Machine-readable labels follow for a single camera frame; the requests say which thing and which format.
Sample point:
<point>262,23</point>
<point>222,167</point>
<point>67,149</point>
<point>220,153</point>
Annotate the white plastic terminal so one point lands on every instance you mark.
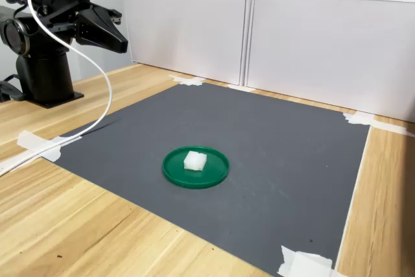
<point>195,161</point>

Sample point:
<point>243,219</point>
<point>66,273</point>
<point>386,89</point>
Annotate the round green lid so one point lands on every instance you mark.
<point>214,173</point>

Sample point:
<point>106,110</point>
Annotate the white partition panel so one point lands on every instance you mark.
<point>330,53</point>
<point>184,30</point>

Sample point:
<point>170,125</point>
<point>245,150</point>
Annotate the white tape piece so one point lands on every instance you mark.
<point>29,139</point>
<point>363,118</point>
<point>187,80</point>
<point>240,87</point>
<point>304,264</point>

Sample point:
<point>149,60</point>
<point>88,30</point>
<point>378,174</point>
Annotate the dark grey mat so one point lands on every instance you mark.
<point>275,160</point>

